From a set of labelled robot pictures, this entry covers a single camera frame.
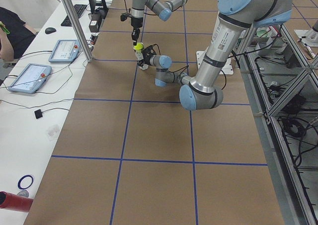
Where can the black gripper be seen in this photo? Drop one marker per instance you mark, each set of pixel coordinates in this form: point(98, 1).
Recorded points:
point(136, 23)
point(145, 60)

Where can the white tennis ball can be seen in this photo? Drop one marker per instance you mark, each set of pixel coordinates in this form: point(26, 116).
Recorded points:
point(139, 56)

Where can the yellow tennis ball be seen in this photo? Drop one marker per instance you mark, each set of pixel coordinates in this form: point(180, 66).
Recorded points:
point(139, 46)

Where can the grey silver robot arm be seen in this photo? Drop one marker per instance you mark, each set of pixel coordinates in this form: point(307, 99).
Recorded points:
point(162, 9)
point(235, 16)

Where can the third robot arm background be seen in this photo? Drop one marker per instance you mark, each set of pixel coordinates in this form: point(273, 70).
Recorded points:
point(309, 37)

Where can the black box white label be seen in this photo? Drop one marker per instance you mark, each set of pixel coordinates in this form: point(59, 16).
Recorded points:
point(95, 23)

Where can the blue teach pendant far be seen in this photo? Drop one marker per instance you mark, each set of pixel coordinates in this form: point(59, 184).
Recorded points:
point(65, 51)

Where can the blue teach pendant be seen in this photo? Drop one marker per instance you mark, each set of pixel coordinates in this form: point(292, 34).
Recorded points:
point(31, 78)
point(65, 51)

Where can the black computer mouse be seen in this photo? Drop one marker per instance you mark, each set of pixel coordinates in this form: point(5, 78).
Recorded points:
point(50, 30)

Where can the blue teach pendant near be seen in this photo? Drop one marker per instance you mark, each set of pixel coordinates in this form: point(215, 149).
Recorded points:
point(31, 78)

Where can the person in black shirt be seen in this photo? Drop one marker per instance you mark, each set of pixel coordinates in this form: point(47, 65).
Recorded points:
point(14, 44)

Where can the small black square pad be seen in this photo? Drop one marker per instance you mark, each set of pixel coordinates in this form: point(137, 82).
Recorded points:
point(38, 113)

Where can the blue tape roll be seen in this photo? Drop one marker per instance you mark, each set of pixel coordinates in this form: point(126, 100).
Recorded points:
point(25, 182)

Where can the red cylinder bottle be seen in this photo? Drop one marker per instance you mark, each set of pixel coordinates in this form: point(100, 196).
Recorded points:
point(14, 202)

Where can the aluminium frame post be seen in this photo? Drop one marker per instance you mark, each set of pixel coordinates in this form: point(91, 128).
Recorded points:
point(71, 13)

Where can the aluminium frame rail structure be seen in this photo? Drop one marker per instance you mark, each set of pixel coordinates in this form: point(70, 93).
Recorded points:
point(281, 75)

